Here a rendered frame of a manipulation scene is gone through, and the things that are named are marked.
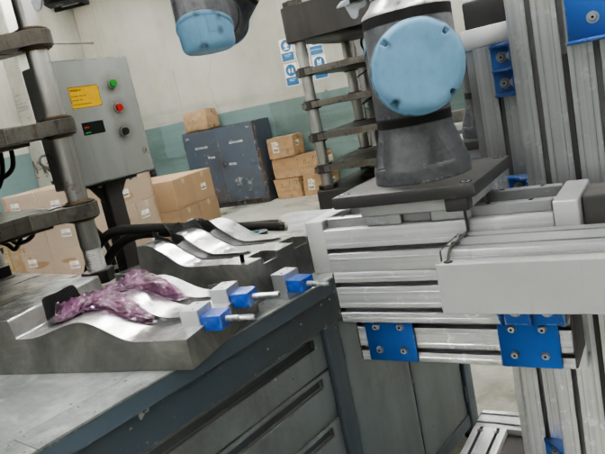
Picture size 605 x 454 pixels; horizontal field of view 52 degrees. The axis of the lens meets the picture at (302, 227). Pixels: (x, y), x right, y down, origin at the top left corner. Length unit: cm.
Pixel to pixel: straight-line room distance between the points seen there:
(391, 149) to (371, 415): 90
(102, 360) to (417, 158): 65
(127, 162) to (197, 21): 137
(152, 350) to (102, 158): 113
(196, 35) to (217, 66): 830
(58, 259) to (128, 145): 365
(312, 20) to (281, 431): 442
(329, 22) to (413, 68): 461
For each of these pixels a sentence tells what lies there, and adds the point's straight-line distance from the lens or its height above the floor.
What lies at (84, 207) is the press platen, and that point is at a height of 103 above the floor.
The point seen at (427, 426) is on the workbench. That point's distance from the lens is 195.
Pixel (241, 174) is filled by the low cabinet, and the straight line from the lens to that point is 852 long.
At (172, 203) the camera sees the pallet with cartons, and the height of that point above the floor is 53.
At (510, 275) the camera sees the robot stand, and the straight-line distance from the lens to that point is 81.
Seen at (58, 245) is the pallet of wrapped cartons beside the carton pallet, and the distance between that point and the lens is 571.
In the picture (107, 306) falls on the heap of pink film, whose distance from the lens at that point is 120.
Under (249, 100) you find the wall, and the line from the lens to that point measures 890.
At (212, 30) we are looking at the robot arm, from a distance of 85.
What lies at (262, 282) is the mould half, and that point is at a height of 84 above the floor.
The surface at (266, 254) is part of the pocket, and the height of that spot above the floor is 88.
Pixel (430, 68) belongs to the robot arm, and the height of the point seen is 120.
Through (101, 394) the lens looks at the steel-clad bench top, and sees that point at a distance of 109.
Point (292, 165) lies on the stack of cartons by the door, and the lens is 825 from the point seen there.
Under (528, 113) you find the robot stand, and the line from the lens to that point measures 107.
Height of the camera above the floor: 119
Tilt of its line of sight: 11 degrees down
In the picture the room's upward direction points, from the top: 12 degrees counter-clockwise
